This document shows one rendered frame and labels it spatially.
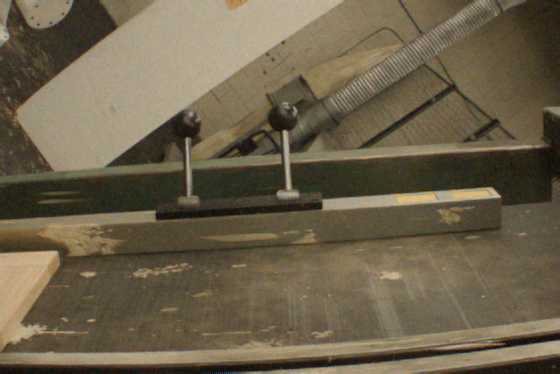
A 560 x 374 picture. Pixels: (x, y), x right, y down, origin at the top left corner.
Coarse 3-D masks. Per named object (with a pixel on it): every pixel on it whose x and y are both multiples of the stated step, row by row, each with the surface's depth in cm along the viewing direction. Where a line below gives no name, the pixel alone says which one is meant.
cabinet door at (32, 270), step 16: (0, 256) 100; (16, 256) 100; (32, 256) 99; (48, 256) 99; (0, 272) 94; (16, 272) 94; (32, 272) 93; (48, 272) 96; (0, 288) 88; (16, 288) 88; (32, 288) 89; (0, 304) 83; (16, 304) 83; (32, 304) 88; (0, 320) 79; (16, 320) 82; (0, 336) 76; (0, 352) 75
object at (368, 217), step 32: (448, 192) 108; (0, 224) 107; (32, 224) 106; (64, 224) 105; (96, 224) 104; (128, 224) 104; (160, 224) 104; (192, 224) 104; (224, 224) 104; (256, 224) 104; (288, 224) 104; (320, 224) 104; (352, 224) 104; (384, 224) 104; (416, 224) 105; (448, 224) 105; (480, 224) 105; (64, 256) 105
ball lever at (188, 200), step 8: (184, 112) 108; (192, 112) 108; (176, 120) 108; (184, 120) 107; (192, 120) 107; (200, 120) 109; (176, 128) 108; (184, 128) 107; (192, 128) 107; (200, 128) 109; (184, 136) 108; (192, 136) 108; (184, 144) 108; (184, 152) 108; (184, 160) 107; (184, 168) 107; (184, 176) 107; (184, 184) 107; (184, 192) 106; (184, 200) 105; (192, 200) 105
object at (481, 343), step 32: (544, 320) 58; (160, 352) 58; (192, 352) 58; (224, 352) 58; (256, 352) 58; (288, 352) 57; (320, 352) 57; (352, 352) 57; (384, 352) 57; (416, 352) 57; (448, 352) 57; (480, 352) 55; (512, 352) 54; (544, 352) 53
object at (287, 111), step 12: (276, 108) 108; (288, 108) 108; (276, 120) 107; (288, 120) 107; (288, 132) 108; (288, 144) 108; (288, 156) 107; (288, 168) 107; (288, 180) 106; (288, 192) 105
